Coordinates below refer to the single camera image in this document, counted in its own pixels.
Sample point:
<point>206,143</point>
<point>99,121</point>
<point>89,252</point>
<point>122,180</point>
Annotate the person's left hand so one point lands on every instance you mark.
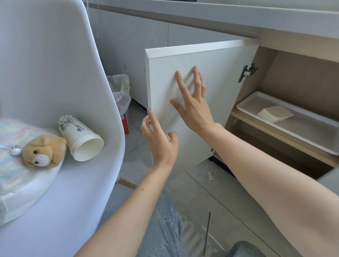
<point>159,148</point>

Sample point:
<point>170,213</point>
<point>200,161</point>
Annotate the person's right hand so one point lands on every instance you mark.
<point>196,111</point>

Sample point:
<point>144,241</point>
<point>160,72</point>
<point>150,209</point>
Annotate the person's right middle finger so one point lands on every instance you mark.
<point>196,80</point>

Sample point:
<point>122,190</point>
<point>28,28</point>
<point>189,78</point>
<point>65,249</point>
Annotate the person's right thumb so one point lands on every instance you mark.
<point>177,105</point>

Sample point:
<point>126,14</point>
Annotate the person's left thumb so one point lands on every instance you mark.
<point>173,136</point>

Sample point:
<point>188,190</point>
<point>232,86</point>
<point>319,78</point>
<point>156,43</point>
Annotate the white cabinet door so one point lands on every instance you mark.
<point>219,79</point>

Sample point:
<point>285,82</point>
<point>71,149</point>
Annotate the person's left forearm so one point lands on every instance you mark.
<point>127,211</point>

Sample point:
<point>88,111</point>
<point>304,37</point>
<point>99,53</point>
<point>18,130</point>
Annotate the person's right forearm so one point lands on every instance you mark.
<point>264,185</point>

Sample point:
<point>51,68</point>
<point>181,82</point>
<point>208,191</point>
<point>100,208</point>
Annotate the red box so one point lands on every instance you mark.
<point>125,124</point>

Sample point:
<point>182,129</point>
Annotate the metal door hinge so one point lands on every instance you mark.
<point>247,71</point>

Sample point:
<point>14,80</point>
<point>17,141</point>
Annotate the white plastic bag bin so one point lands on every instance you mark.
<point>120,90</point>

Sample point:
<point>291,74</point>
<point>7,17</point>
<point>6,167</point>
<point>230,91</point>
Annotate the wooden chair leg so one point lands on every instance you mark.
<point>127,183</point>

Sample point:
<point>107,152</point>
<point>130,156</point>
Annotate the grey cabinet with countertop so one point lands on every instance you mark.
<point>148,34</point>

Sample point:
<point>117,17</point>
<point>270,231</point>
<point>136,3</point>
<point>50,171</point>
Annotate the stack of white napkins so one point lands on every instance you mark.
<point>275,113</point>

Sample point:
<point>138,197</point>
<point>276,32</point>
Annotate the wooden cabinet shelf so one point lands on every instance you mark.
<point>264,132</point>

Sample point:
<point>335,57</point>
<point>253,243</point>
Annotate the white printed paper cup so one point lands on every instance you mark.
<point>76,137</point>

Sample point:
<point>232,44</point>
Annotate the thin black rod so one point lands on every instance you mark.
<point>207,233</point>

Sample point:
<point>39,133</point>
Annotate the white plastic tray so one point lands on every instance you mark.
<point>304,127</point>

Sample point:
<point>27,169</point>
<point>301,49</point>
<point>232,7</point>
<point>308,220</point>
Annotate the white plastic chair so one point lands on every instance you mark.
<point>53,66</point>

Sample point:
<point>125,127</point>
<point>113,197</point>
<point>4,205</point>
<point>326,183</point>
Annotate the tan plush dog toy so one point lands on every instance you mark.
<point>43,152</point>

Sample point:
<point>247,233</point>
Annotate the pastel striped seat cushion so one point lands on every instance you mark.
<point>16,174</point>

